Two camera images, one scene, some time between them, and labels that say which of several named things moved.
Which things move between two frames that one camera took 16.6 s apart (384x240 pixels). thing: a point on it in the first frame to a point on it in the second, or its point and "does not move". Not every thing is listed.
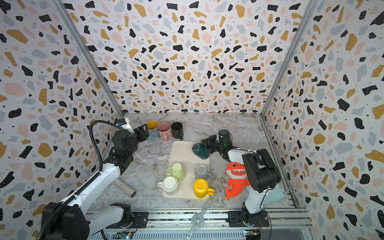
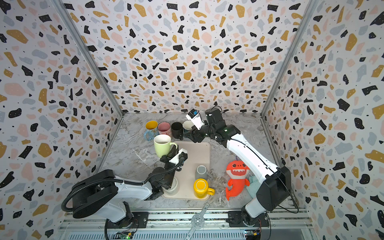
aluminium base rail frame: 207,224 does not move
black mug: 177,130 does not move
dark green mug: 201,150 to 187,126
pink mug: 164,131 does not move
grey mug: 201,172 does not move
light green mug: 176,170 to 162,144
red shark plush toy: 237,181 does not move
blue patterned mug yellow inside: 153,130 does not move
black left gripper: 141,134 to 170,155
